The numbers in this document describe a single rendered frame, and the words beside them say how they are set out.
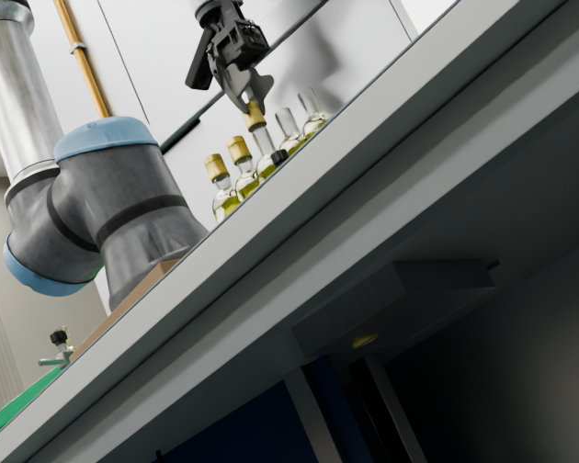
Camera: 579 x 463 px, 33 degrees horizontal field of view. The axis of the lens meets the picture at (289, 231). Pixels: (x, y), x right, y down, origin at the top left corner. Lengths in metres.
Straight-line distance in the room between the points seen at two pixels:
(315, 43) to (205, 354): 0.91
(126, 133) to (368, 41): 0.69
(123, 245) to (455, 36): 0.51
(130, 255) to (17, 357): 6.50
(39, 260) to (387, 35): 0.77
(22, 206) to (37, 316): 6.55
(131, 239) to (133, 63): 1.11
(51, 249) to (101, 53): 1.09
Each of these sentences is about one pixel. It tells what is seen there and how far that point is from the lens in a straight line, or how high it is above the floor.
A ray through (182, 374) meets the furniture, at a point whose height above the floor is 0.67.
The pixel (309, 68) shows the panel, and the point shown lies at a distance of 1.82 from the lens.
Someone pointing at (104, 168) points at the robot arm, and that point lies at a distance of 1.14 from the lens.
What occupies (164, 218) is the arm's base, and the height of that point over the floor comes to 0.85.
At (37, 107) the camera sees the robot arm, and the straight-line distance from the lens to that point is 1.35.
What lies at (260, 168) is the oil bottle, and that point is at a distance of 1.67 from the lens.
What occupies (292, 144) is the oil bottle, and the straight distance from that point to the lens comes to 1.63.
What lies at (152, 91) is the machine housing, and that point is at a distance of 2.13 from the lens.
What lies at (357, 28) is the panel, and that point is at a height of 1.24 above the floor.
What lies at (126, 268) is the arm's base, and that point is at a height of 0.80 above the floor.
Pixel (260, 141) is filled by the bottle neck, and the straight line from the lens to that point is 1.70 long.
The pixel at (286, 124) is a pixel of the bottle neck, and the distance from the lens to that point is 1.66.
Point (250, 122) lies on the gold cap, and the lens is 1.71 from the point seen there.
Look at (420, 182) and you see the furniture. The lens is 0.81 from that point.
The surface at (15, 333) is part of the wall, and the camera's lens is 7.67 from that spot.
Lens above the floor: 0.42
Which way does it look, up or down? 19 degrees up
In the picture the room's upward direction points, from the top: 24 degrees counter-clockwise
